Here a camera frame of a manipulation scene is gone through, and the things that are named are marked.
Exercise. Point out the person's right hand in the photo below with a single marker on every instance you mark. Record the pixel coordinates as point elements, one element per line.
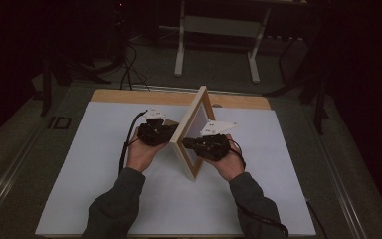
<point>232,164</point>

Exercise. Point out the wooden picture frame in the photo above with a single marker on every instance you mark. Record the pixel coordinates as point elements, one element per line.
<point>187,122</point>

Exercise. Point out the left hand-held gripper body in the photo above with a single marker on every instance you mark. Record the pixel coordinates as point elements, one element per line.
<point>152,134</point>

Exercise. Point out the black metal stand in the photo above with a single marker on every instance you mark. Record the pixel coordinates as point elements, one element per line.
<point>46,86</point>
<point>320,106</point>

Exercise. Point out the person's left hand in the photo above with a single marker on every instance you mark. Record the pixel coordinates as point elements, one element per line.
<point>141,156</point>

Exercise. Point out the white table sheet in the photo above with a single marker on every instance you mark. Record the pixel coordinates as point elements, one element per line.
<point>96,132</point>

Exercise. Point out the black rectangular floor bracket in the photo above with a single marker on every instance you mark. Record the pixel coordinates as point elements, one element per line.
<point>51,123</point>

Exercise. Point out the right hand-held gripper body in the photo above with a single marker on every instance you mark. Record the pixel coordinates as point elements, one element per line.
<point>214,147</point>

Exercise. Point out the white metal table frame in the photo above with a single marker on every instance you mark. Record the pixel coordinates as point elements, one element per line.
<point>179,56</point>

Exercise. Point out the grey metal floor rail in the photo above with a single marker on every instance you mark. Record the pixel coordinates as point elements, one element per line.
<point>10,172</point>
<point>340,186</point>

